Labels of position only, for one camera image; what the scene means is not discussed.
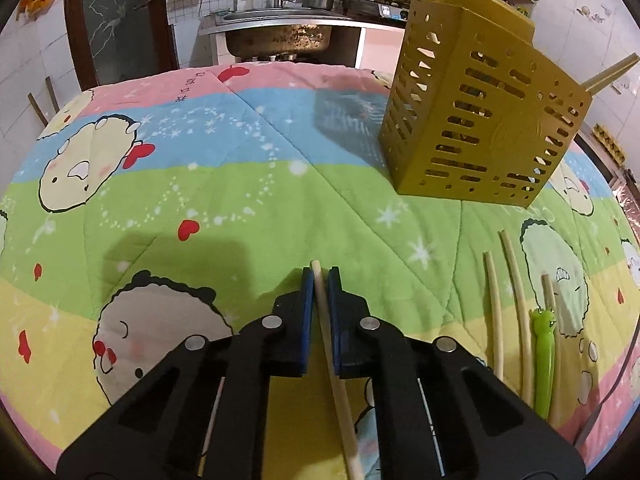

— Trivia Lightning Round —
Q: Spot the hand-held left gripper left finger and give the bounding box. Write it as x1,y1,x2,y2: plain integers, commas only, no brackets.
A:
55,266,317,480

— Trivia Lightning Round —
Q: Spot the yellow egg carton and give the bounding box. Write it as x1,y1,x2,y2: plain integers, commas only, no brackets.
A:
592,122,628,163

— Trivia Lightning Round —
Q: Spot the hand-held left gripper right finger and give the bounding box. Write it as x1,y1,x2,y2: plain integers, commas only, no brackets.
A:
327,266,586,480

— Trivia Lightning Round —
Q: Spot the green frog handle knife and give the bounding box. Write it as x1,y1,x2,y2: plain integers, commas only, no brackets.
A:
529,306,559,420

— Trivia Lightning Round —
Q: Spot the brown door with frosted glass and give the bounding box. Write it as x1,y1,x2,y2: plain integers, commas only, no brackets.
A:
64,0,181,92

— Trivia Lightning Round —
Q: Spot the colourful cartoon printed blanket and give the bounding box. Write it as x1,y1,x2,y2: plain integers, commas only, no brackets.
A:
0,62,640,480

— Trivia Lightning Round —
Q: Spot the stainless steel sink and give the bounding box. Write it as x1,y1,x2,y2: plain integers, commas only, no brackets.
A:
197,7,366,68

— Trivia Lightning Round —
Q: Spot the gas stove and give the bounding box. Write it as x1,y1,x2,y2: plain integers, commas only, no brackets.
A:
342,0,408,27

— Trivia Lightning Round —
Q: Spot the kitchen counter cabinet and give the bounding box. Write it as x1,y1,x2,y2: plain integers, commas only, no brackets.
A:
575,130,640,201

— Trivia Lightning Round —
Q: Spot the golden perforated utensil holder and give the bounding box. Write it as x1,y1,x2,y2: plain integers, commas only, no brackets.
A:
377,0,593,210

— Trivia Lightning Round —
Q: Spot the red lace cloth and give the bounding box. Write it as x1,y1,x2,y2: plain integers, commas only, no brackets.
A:
617,180,640,231

